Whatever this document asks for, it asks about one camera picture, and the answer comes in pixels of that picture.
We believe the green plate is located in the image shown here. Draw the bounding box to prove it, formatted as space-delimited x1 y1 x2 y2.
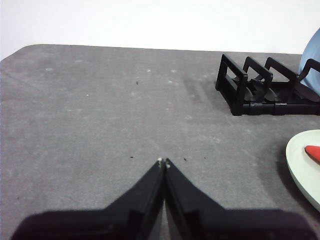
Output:
285 129 320 213

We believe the black plate rack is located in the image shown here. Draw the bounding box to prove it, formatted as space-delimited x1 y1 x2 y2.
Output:
215 53 320 117

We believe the orange carrot with green leaves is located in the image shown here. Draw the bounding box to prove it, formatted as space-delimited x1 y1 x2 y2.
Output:
304 145 320 166

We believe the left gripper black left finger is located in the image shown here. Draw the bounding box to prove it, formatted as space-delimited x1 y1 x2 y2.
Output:
11 157 166 240

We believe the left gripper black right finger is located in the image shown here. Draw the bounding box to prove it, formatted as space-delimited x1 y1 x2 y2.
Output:
163 157 320 240

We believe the blue plate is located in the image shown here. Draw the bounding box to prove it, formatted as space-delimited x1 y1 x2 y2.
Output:
298 27 320 97

